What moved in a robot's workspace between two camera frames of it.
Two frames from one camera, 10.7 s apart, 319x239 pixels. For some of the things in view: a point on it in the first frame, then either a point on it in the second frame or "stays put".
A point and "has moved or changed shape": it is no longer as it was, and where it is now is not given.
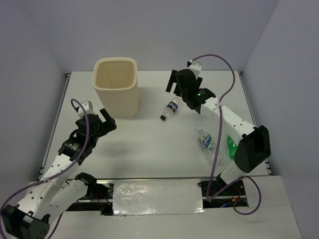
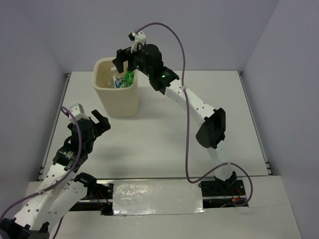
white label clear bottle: [207, 145] has moved or changed shape
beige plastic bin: [115, 80] stays put
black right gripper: [172, 79] to [120, 57]
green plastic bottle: [232, 146] to [129, 78]
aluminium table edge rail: [54, 124] stays put
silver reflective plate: [157, 196] stays put
